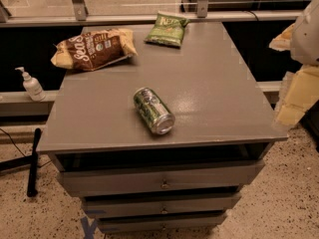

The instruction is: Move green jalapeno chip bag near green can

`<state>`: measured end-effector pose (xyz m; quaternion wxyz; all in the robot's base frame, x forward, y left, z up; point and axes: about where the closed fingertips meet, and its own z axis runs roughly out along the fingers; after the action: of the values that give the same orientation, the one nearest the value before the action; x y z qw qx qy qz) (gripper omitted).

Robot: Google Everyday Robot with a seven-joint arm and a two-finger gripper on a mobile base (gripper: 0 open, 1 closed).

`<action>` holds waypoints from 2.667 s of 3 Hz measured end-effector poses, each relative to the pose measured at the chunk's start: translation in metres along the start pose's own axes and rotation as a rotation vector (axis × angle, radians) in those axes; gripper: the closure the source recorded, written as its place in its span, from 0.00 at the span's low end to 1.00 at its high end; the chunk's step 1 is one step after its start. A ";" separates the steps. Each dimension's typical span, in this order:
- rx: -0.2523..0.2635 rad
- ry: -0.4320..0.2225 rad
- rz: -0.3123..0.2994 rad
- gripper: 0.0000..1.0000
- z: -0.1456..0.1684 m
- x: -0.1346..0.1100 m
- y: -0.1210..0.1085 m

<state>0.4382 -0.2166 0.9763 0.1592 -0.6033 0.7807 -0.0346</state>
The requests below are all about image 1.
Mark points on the black stand leg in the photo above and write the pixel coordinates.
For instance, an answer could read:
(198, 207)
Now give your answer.
(31, 189)

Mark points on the top grey drawer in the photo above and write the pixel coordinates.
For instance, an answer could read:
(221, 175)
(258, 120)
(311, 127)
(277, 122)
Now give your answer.
(156, 179)

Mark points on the grey drawer cabinet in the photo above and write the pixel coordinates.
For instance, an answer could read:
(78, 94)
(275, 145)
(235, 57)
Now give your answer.
(165, 139)

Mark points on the brown sea salt chip bag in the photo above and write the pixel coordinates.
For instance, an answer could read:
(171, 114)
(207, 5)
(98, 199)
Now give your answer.
(94, 50)

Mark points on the middle grey drawer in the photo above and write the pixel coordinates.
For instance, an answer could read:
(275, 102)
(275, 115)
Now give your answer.
(164, 205)

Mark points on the grey metal railing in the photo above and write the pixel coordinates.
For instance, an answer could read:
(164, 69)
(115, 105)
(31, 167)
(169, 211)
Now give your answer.
(29, 13)

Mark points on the green soda can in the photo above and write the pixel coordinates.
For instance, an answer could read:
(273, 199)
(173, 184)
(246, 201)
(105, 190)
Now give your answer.
(153, 111)

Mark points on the bottom grey drawer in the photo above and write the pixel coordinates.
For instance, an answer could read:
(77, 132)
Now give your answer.
(161, 221)

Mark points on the grey drawer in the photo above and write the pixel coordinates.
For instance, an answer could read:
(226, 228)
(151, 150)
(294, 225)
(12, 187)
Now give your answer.
(156, 179)
(161, 221)
(164, 205)

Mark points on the white pump bottle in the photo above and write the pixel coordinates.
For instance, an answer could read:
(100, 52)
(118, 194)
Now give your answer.
(32, 86)

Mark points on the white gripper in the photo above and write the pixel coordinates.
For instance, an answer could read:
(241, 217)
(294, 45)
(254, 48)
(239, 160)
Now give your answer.
(307, 39)

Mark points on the green jalapeno chip bag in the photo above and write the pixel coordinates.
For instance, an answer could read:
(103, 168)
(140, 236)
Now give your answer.
(168, 30)

